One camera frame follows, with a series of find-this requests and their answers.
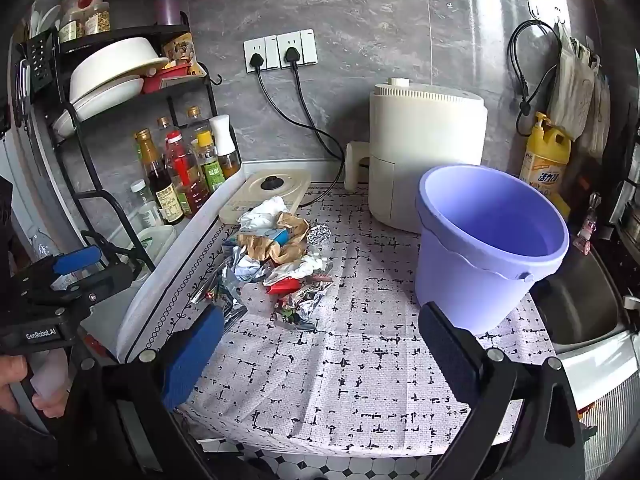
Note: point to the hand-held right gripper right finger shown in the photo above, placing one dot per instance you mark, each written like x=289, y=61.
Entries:
x=450, y=355

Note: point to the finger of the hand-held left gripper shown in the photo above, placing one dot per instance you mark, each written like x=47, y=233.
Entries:
x=107, y=280
x=75, y=260

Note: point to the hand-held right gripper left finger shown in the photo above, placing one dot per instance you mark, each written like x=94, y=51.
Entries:
x=192, y=355

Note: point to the purple plastic bucket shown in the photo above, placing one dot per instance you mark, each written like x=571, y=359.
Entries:
x=450, y=260

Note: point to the blue white medicine box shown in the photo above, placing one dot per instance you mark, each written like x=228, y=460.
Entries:
x=272, y=235

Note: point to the white tissue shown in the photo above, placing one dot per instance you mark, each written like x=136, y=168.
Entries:
x=262, y=212

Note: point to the brown paper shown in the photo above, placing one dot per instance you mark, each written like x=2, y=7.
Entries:
x=295, y=225

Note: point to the foil ball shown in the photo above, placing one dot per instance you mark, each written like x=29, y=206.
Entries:
x=317, y=235

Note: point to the person's left hand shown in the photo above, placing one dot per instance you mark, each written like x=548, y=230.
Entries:
x=12, y=375

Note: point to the clear water bottle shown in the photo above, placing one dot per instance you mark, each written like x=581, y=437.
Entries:
x=42, y=246

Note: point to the white plastic container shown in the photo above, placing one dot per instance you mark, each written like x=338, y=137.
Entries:
x=160, y=240

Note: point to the clear jar white cap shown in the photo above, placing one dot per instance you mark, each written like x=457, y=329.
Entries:
x=145, y=210

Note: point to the patterned white table mat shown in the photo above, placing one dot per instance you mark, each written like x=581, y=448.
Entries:
x=350, y=360

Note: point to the crumpled white blue wrapper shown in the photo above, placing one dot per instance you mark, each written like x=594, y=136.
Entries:
x=245, y=267

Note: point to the dark soy sauce bottle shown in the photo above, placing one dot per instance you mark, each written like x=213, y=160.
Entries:
x=165, y=195

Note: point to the red snack wrapper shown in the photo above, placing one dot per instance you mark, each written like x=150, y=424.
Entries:
x=282, y=286

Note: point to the crumpled printed wrapper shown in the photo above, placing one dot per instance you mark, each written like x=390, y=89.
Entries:
x=307, y=305

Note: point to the steel sink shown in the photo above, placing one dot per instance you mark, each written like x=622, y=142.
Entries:
x=580, y=300

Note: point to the yellow cap green label bottle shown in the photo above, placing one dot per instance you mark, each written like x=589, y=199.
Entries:
x=212, y=172

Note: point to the crumpled white paper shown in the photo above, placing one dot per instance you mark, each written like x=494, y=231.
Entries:
x=312, y=262

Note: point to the gold cap glass bottle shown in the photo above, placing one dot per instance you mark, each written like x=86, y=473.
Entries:
x=163, y=127
x=195, y=117

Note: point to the white plate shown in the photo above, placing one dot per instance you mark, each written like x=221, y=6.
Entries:
x=100, y=97

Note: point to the white top oil dispenser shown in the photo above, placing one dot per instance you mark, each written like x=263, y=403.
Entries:
x=222, y=130

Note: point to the black grater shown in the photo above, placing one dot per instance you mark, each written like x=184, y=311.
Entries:
x=39, y=62

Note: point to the red tray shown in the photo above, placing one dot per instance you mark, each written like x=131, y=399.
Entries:
x=167, y=80

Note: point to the large white bowl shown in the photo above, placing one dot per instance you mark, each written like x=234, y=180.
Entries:
x=115, y=60

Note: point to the yellow detergent bottle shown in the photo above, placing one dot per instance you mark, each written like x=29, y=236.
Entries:
x=545, y=160

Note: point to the spice jar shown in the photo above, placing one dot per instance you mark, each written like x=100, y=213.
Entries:
x=97, y=20
x=70, y=27

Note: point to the black metal dish rack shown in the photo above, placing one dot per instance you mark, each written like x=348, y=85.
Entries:
x=122, y=31

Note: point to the orange snack packet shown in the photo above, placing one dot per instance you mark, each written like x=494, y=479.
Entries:
x=180, y=50

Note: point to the black power plug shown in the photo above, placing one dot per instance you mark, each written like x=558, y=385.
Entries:
x=257, y=61
x=291, y=56

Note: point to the pink bottle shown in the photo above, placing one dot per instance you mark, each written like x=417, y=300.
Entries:
x=167, y=5

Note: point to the hanging cloth bag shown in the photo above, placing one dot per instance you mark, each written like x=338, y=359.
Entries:
x=600, y=110
x=570, y=85

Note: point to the white wall hook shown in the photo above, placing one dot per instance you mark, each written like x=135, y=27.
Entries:
x=547, y=7

